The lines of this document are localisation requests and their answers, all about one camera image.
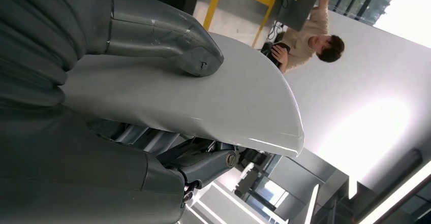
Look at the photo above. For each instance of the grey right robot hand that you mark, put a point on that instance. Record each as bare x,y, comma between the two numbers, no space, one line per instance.
84,182

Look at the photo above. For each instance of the black bag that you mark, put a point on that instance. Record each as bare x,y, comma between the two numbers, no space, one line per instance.
274,52

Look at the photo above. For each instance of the person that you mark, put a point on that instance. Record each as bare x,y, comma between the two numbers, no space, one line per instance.
303,44

